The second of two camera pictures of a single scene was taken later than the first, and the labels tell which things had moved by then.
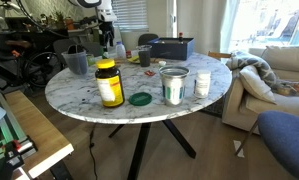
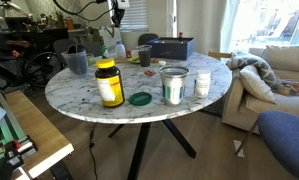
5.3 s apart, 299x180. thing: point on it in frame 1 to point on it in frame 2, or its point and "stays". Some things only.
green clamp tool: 16,144 stays
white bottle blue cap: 120,50 stays
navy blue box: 171,48 stays
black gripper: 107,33 to 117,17
